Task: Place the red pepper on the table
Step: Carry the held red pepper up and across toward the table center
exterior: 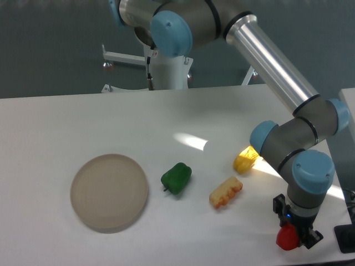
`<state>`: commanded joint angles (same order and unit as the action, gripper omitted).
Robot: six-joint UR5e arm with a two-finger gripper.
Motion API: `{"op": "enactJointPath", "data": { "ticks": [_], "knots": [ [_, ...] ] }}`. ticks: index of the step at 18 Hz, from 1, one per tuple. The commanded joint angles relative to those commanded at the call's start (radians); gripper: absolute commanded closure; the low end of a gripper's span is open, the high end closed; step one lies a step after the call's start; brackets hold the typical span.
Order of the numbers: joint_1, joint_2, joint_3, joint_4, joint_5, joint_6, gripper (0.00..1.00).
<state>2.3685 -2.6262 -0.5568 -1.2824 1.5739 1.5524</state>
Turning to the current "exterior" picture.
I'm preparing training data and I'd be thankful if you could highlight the yellow orange waffle toy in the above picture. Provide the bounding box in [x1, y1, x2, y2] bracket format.
[209, 176, 244, 209]

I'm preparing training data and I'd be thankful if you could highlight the green pepper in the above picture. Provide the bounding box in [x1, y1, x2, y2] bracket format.
[161, 162, 192, 195]

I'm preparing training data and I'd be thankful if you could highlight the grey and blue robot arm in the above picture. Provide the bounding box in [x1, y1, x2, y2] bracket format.
[108, 1, 349, 250]

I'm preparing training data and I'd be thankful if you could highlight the black box at edge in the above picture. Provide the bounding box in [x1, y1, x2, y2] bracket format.
[334, 224, 354, 254]

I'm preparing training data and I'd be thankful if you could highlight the red pepper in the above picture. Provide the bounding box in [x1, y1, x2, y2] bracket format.
[276, 223, 300, 251]

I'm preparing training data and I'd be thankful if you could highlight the black cable on pedestal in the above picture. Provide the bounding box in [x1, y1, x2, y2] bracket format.
[146, 44, 156, 91]

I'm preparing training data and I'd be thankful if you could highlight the beige round plate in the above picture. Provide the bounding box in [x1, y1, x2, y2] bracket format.
[70, 154, 149, 233]

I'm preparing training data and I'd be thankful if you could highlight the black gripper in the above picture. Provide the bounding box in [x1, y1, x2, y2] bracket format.
[273, 194, 323, 249]

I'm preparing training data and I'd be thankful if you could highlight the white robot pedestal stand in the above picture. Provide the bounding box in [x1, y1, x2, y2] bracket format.
[102, 28, 258, 93]

